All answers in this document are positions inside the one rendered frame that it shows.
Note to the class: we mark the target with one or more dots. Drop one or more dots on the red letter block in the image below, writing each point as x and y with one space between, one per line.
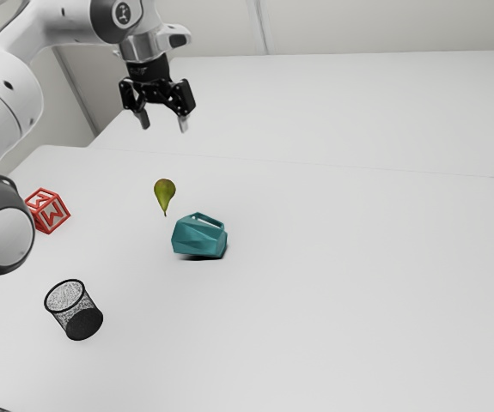
50 211

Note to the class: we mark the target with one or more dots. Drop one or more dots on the teal faceted mug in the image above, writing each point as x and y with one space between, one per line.
199 237

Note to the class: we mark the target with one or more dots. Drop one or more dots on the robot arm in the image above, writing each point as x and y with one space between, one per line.
1 98

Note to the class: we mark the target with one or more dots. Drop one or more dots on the black mesh pen holder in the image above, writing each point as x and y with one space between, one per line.
71 309

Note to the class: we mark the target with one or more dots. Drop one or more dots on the green pear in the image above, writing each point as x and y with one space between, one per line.
163 192

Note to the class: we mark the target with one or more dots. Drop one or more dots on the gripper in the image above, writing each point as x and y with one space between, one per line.
152 79

